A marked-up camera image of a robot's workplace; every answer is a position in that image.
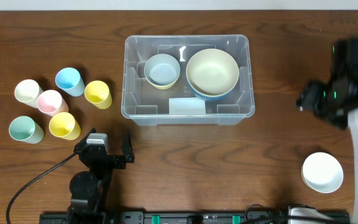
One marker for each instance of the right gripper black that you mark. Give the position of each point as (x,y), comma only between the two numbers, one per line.
(310,96)

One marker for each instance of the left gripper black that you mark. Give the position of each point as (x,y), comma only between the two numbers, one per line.
(103,158)

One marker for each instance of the small yellow bowl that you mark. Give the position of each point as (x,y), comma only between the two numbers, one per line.
(161,87)

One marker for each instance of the small white bowl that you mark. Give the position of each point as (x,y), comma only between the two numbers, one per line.
(322,172)

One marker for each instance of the small grey-blue bowl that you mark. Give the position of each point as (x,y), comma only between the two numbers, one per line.
(162,69)

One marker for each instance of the dark blue bowl front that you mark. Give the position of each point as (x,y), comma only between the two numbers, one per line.
(207,97)

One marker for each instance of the large beige bowl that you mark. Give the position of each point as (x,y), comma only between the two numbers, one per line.
(212,72)

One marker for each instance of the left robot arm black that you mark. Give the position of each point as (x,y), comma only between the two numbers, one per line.
(89,189)

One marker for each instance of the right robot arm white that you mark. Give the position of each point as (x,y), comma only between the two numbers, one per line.
(352,124)

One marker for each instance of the white label in container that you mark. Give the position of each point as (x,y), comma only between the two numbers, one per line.
(187,106)

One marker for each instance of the clear plastic storage container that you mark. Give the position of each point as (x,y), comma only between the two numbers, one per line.
(148,106)

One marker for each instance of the yellow cup front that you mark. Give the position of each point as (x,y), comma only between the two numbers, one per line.
(64,125)

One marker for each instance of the yellow cup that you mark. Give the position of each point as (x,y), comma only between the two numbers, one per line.
(98,93)
(64,125)

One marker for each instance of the yellow cup right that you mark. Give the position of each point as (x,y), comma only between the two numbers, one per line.
(98,93)

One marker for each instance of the pink cup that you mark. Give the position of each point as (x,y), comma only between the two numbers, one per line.
(51,103)

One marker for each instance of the light blue cup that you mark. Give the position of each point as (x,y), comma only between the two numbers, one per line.
(69,80)

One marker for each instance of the mint green cup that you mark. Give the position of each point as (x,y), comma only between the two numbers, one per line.
(25,129)

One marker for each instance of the cream white cup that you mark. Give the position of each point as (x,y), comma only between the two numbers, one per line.
(28,92)

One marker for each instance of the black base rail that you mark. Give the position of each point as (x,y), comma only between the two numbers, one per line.
(252,216)

